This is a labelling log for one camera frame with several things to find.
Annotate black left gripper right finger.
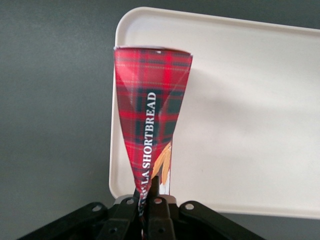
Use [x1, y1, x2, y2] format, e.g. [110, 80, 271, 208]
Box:
[145, 175, 177, 240]

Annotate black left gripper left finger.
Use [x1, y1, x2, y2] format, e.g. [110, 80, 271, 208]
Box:
[96, 187, 141, 240]

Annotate red tartan cookie box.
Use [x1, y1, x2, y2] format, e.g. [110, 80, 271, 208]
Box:
[112, 45, 195, 201]

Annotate cream plastic tray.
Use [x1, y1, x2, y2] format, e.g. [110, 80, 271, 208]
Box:
[108, 6, 320, 221]

